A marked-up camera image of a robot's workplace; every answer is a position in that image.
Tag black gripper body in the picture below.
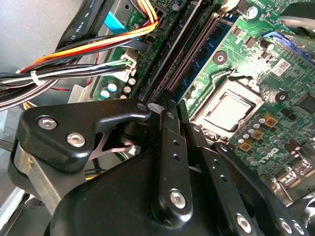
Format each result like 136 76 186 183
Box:
43 151 235 236

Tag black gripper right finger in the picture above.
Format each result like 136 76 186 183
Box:
178 100 310 236

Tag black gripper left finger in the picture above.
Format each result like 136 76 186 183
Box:
7 93 195 223

